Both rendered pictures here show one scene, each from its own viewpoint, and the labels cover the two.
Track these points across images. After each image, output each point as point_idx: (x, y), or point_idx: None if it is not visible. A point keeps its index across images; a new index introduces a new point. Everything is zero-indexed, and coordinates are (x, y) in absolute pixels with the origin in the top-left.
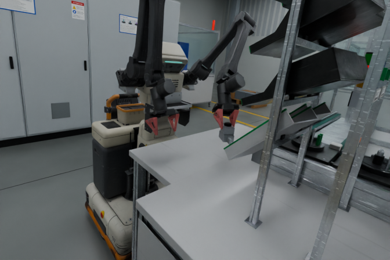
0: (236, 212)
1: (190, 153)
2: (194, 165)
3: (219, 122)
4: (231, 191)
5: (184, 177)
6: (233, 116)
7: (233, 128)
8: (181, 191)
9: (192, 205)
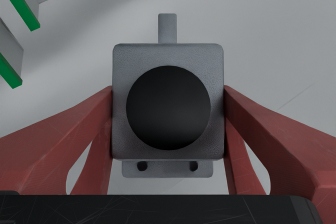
0: None
1: None
2: (267, 175)
3: (252, 166)
4: (164, 6)
5: (313, 90)
6: (78, 148)
7: (128, 43)
8: (326, 8)
9: None
